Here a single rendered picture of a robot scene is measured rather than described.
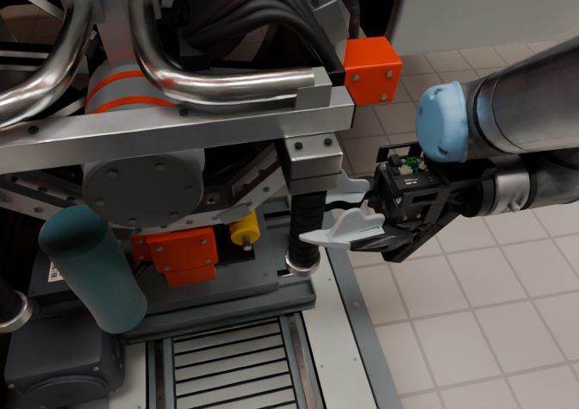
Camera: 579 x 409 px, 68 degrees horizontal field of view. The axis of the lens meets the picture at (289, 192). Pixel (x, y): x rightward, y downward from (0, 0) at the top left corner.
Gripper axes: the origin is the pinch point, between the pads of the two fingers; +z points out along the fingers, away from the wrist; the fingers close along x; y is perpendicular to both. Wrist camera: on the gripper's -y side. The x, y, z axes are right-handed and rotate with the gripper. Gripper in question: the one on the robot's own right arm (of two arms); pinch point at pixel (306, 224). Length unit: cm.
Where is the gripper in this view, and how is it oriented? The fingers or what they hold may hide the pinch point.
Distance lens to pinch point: 48.4
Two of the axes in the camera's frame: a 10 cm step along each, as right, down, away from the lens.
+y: 0.3, -6.5, -7.6
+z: -9.8, 1.5, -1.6
